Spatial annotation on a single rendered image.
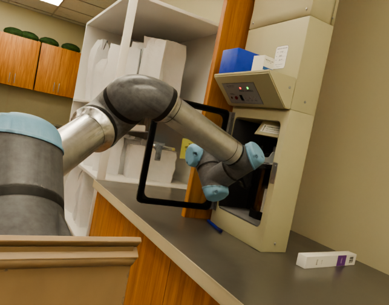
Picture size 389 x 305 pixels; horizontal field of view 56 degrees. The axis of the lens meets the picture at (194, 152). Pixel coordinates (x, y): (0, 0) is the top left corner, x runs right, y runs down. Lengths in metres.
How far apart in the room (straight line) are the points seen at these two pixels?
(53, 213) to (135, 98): 0.45
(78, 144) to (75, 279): 0.44
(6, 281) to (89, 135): 0.50
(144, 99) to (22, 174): 0.44
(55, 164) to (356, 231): 1.24
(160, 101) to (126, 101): 0.08
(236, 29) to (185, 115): 0.71
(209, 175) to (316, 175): 0.68
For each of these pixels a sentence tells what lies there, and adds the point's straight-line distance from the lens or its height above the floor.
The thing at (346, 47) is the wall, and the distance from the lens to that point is 1.74.
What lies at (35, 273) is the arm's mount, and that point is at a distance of 0.38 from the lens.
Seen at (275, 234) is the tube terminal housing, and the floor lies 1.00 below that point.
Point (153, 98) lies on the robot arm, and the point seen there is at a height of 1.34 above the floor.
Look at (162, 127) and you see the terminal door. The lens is 1.34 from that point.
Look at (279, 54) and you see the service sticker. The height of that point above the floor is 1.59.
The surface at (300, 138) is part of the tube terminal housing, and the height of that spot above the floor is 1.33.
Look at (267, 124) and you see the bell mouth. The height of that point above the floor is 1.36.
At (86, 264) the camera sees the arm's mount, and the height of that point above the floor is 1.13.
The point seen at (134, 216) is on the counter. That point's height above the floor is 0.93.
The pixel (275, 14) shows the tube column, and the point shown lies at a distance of 1.43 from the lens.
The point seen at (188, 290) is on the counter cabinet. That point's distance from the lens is 1.11.
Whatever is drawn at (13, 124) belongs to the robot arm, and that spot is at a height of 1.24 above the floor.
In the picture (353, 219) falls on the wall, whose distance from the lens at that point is 1.56.
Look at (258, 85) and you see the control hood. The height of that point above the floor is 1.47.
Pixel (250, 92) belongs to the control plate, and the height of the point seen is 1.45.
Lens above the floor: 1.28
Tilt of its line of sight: 3 degrees down
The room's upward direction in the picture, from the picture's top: 11 degrees clockwise
